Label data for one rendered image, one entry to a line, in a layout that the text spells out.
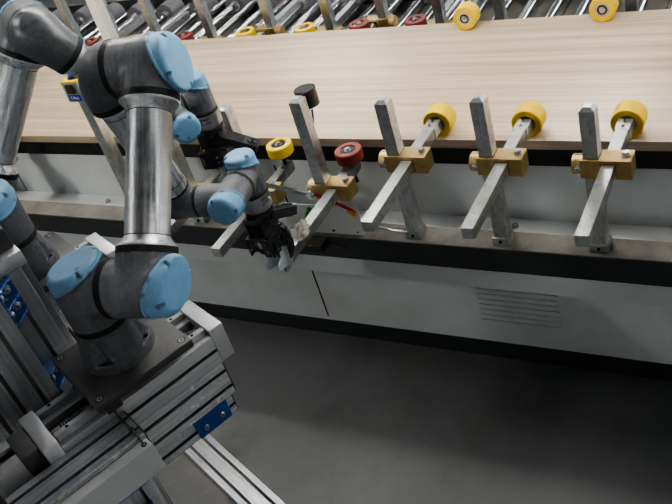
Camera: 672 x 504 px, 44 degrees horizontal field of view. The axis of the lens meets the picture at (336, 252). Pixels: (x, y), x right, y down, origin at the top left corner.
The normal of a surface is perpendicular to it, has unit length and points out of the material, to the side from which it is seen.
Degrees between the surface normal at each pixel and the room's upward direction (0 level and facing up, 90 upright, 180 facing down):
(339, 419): 0
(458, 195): 90
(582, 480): 0
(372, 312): 90
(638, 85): 0
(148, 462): 90
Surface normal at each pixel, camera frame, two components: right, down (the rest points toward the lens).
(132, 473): 0.63, 0.32
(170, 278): 0.92, 0.09
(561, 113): -0.25, -0.78
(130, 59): -0.36, -0.10
